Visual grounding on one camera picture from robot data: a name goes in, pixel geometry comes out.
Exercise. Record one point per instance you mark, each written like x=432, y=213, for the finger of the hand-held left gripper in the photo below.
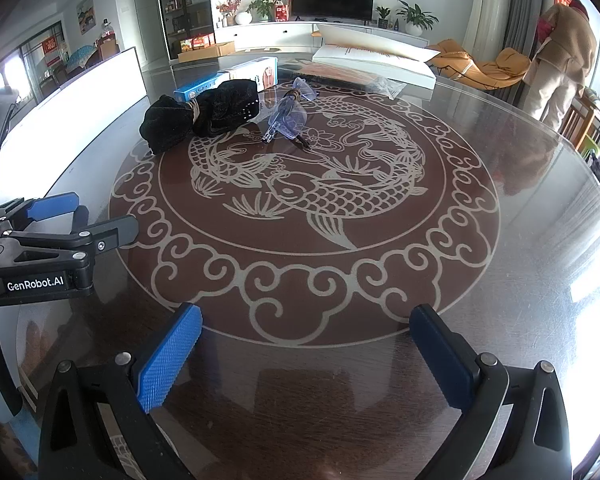
x=110, y=232
x=50, y=207

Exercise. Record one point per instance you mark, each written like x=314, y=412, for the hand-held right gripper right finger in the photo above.
x=440, y=360

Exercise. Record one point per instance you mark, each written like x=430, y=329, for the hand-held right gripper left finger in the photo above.
x=170, y=360

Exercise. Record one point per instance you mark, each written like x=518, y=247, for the black velvet pouch brown band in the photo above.
x=220, y=105

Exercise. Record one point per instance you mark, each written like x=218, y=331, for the blue and white box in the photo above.
x=200, y=89

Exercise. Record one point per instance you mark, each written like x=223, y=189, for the cardboard box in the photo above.
x=210, y=52

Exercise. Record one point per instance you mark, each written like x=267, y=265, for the white door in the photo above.
x=145, y=20

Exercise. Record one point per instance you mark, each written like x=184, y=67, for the dark display shelf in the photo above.
x=185, y=5

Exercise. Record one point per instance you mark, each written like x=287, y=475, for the white television cabinet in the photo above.
x=260, y=35

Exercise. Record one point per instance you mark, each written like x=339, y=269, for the bushy green potted plant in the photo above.
x=262, y=7

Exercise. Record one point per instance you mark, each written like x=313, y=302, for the clear plastic bag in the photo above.
x=390, y=87

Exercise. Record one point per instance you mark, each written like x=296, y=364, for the red gift box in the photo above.
x=282, y=12

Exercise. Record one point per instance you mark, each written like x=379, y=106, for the wooden chair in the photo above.
x=587, y=120

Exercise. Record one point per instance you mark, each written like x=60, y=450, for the large white flat box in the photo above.
x=380, y=67

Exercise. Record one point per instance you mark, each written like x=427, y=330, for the orange lounge chair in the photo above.
x=510, y=62

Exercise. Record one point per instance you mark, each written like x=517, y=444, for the black television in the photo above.
x=330, y=0

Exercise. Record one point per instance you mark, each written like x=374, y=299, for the large plant in white pot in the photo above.
x=416, y=17

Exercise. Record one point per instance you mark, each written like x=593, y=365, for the small potted plant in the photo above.
x=383, y=15

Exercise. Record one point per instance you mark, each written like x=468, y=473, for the white curtain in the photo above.
x=487, y=5

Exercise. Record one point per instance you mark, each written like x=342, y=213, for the framed wall painting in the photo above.
x=85, y=14

